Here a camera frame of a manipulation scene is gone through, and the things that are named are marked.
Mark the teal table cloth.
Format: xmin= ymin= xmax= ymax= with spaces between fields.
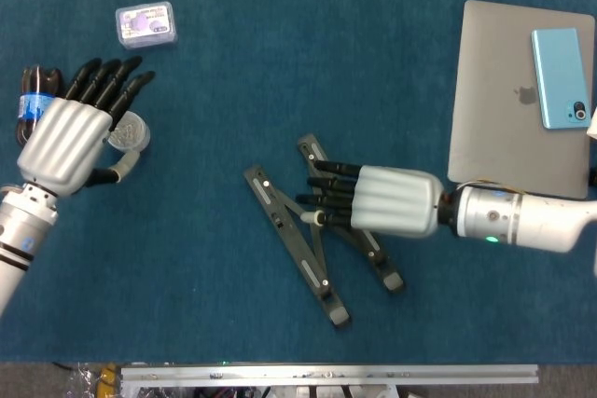
xmin=0 ymin=0 xmax=597 ymax=365

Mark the black folding laptop stand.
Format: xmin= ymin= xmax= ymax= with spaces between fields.
xmin=243 ymin=133 xmax=406 ymax=329

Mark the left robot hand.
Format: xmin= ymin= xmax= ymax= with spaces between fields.
xmin=16 ymin=56 xmax=157 ymax=198

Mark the cola bottle blue label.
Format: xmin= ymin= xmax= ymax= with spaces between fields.
xmin=16 ymin=65 xmax=66 ymax=146

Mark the clear plastic bag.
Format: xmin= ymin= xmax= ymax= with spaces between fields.
xmin=64 ymin=364 xmax=102 ymax=398

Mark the clear round jar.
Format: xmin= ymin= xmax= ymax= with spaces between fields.
xmin=105 ymin=111 xmax=152 ymax=157

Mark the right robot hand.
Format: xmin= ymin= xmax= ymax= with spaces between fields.
xmin=295 ymin=159 xmax=444 ymax=239

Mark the light blue smartphone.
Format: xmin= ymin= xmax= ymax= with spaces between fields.
xmin=531 ymin=27 xmax=592 ymax=130

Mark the clear plastic card box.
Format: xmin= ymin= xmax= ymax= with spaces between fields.
xmin=115 ymin=0 xmax=179 ymax=51

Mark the aluminium profile rail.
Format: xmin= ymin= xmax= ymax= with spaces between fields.
xmin=119 ymin=364 xmax=540 ymax=390

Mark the grey laptop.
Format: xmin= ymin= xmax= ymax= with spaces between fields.
xmin=447 ymin=0 xmax=597 ymax=200

